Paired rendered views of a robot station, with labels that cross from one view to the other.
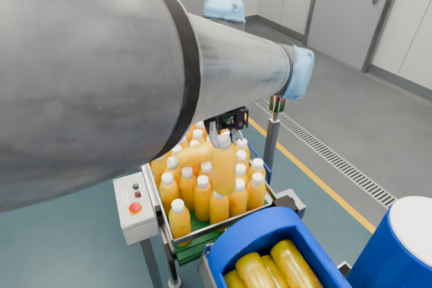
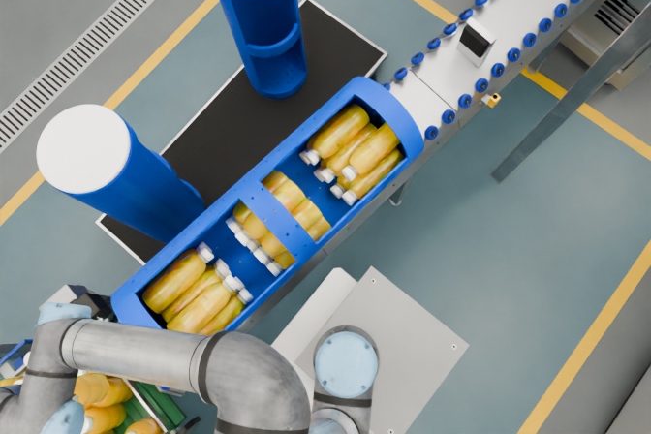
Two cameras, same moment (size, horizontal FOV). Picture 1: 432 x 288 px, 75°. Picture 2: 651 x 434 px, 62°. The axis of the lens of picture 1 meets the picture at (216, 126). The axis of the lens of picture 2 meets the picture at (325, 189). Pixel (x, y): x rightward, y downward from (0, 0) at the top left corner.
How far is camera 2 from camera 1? 0.69 m
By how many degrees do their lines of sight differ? 57
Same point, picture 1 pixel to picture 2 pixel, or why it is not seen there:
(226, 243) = not seen: hidden behind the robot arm
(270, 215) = (131, 320)
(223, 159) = (79, 391)
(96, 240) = not seen: outside the picture
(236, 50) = (170, 335)
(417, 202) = (47, 162)
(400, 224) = (83, 182)
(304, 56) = (63, 310)
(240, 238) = not seen: hidden behind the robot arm
